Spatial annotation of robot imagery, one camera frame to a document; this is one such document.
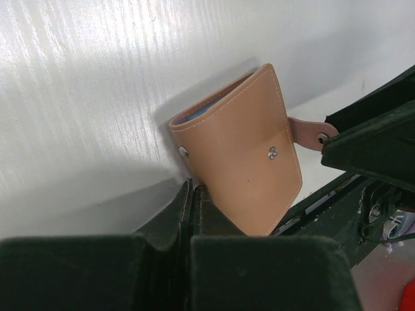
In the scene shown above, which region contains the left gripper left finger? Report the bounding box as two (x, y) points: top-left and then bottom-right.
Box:
(1, 180), (194, 310)

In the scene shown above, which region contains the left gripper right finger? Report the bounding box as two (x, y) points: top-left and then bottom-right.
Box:
(189, 187), (361, 310)

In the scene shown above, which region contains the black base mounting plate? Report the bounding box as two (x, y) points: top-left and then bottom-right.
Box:
(271, 172), (403, 266)

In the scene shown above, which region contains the red plastic bin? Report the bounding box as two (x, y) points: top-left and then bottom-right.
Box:
(399, 280), (415, 311)

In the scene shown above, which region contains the tan leather card holder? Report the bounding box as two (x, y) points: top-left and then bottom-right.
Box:
(169, 63), (338, 236)

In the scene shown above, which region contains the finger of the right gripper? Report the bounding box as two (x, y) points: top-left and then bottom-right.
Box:
(322, 67), (414, 191)

